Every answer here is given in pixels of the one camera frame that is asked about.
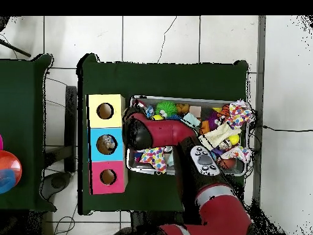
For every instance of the shallow clear mesh bin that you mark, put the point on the shallow clear mesh bin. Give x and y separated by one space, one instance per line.
234 170

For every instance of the dark green side table cloth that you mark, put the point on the dark green side table cloth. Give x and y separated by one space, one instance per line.
29 122

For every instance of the black floor stand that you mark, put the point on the black floor stand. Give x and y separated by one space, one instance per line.
71 127

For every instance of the yellow ball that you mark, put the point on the yellow ball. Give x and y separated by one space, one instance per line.
157 117

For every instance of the colourful polka-dot cloth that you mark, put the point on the colourful polka-dot cloth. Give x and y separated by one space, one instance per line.
154 159

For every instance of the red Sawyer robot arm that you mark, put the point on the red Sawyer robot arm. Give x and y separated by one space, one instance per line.
161 132

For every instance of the wooden box with three holes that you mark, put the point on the wooden box with three holes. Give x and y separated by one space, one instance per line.
117 169

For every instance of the black tripod leg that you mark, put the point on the black tripod leg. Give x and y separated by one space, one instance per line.
14 49

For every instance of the dark green tablecloth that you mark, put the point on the dark green tablecloth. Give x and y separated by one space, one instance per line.
122 78

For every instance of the cream cloth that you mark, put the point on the cream cloth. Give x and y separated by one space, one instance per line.
222 134

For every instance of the red-brown ball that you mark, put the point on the red-brown ball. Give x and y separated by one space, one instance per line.
228 163

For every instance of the red and blue bowl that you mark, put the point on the red and blue bowl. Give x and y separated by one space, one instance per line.
10 171

